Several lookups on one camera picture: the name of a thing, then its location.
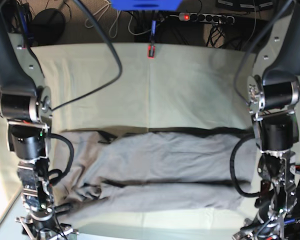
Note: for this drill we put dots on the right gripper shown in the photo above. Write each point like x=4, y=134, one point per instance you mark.
x=41, y=222

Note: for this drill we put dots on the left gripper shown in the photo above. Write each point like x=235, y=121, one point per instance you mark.
x=276, y=199

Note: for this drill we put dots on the grey t-shirt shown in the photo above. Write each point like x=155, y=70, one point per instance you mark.
x=150, y=172

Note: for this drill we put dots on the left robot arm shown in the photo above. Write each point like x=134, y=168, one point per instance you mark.
x=273, y=93

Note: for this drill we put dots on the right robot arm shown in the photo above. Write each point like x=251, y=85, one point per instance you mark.
x=25, y=104

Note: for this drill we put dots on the black round base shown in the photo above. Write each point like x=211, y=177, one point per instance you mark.
x=48, y=26

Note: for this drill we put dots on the red black clamp centre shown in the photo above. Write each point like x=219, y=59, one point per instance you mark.
x=151, y=51

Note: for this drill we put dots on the black power strip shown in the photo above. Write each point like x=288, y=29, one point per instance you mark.
x=215, y=19

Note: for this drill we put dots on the blue box top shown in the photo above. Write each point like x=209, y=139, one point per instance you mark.
x=145, y=5

